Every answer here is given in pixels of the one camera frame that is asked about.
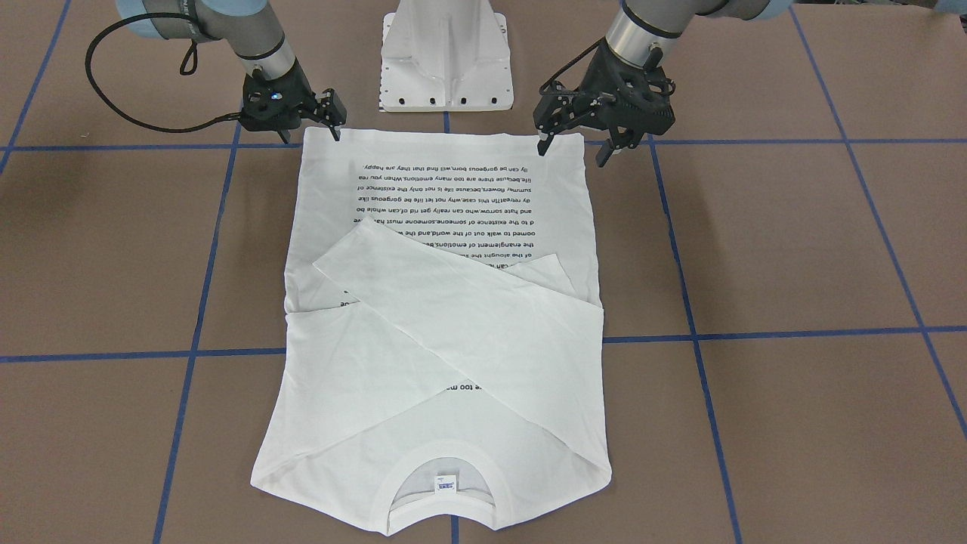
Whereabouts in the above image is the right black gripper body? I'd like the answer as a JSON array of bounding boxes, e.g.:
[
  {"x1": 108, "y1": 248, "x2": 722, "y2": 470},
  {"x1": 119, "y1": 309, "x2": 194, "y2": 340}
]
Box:
[{"x1": 239, "y1": 61, "x2": 321, "y2": 144}]

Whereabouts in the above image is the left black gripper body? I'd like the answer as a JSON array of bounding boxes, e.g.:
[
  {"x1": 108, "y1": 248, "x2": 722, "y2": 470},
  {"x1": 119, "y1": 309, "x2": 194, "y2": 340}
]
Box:
[{"x1": 559, "y1": 40, "x2": 675, "y2": 152}]

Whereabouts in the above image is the white long-sleeve printed shirt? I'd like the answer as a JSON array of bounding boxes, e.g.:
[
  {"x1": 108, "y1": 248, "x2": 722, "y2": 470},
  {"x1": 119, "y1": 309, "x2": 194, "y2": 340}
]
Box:
[{"x1": 251, "y1": 128, "x2": 612, "y2": 535}]

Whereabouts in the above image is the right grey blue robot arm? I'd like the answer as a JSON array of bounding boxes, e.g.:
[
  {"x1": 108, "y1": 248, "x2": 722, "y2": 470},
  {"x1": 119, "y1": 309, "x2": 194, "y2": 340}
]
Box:
[{"x1": 85, "y1": 1, "x2": 348, "y2": 144}]

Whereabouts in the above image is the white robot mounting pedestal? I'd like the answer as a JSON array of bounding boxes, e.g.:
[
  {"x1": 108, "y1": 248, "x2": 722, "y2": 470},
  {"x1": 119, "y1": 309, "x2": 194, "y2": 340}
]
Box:
[{"x1": 379, "y1": 1, "x2": 514, "y2": 113}]

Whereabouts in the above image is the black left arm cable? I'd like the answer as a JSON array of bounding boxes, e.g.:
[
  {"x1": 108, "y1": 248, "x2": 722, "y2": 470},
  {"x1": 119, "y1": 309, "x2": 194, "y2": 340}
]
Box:
[{"x1": 540, "y1": 42, "x2": 601, "y2": 95}]

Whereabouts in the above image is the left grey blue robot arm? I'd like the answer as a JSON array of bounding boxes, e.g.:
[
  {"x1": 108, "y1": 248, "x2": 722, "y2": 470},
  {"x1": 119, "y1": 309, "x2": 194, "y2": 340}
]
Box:
[{"x1": 533, "y1": 1, "x2": 792, "y2": 167}]

